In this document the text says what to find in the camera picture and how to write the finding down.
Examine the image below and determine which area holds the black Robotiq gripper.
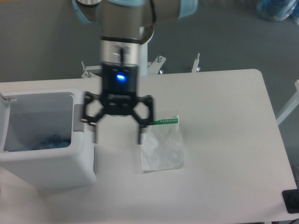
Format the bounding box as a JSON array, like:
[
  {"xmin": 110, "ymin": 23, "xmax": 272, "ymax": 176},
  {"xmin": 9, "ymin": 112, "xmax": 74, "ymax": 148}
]
[{"xmin": 81, "ymin": 61, "xmax": 155, "ymax": 146}]

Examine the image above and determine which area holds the clear plastic bag green label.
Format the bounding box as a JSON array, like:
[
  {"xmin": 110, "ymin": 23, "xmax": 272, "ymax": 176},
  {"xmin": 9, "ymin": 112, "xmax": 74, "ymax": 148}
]
[{"xmin": 141, "ymin": 115, "xmax": 185, "ymax": 172}]

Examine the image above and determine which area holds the crushed clear plastic bottle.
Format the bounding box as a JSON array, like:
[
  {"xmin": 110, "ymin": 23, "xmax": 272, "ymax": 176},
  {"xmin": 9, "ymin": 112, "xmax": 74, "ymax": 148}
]
[{"xmin": 28, "ymin": 134, "xmax": 71, "ymax": 150}]

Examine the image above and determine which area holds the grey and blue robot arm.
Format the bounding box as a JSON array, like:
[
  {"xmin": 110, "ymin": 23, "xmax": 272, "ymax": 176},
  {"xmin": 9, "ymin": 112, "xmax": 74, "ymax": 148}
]
[{"xmin": 72, "ymin": 0, "xmax": 199, "ymax": 131}]

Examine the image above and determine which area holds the white plastic trash can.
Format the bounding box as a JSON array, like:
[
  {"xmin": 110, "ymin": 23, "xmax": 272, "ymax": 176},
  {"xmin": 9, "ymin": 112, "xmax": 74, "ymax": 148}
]
[{"xmin": 0, "ymin": 88, "xmax": 96, "ymax": 189}]

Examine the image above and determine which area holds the blue plastic bag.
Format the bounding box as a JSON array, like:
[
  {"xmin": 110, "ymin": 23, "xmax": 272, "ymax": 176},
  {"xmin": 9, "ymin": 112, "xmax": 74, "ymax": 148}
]
[{"xmin": 256, "ymin": 0, "xmax": 299, "ymax": 25}]

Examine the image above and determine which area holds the black clamp device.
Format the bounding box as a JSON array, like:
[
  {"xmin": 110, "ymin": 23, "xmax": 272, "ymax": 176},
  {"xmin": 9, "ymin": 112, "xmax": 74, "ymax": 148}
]
[{"xmin": 282, "ymin": 189, "xmax": 299, "ymax": 214}]

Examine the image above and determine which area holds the white metal base frame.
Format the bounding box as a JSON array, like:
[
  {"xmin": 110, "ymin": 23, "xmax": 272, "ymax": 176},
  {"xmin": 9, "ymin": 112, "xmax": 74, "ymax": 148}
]
[{"xmin": 81, "ymin": 53, "xmax": 201, "ymax": 78}]

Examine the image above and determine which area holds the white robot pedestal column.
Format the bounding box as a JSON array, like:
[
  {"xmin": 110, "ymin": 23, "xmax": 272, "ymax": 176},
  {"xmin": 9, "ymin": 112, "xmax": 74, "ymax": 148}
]
[{"xmin": 138, "ymin": 42, "xmax": 148, "ymax": 76}]

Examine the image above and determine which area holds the white table leg frame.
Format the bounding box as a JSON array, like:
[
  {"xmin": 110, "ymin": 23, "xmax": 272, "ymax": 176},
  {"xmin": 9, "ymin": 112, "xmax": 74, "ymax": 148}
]
[{"xmin": 276, "ymin": 80, "xmax": 299, "ymax": 125}]

